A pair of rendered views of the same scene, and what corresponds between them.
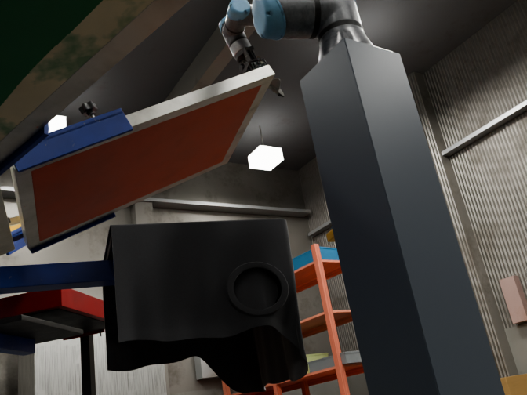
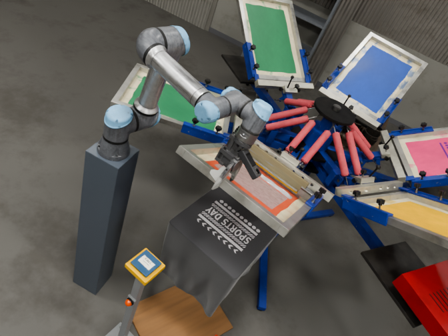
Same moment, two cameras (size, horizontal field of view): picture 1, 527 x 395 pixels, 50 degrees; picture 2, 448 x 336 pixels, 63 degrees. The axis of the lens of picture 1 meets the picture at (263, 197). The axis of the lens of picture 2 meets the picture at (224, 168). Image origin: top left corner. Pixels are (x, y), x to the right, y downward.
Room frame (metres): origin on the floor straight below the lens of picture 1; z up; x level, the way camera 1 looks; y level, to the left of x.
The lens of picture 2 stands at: (2.41, -0.84, 2.43)
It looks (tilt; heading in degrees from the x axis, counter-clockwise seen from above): 40 degrees down; 133
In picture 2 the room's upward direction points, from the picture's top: 24 degrees clockwise
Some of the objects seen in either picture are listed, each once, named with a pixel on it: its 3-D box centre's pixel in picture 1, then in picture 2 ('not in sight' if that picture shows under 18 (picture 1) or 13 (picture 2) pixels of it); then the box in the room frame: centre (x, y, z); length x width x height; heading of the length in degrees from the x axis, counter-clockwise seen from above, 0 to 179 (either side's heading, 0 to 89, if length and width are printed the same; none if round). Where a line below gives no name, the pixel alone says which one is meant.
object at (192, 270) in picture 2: (270, 311); (191, 271); (1.69, 0.04, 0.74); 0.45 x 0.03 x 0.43; 22
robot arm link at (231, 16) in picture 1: (241, 15); (233, 103); (1.59, -0.04, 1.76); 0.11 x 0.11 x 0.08; 15
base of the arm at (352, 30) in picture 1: (344, 51); (115, 142); (1.18, -0.26, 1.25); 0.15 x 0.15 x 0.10
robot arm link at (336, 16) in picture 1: (332, 14); (119, 122); (1.17, -0.26, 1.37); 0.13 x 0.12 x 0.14; 105
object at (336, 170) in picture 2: not in sight; (313, 145); (1.19, 1.29, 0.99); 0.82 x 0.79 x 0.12; 112
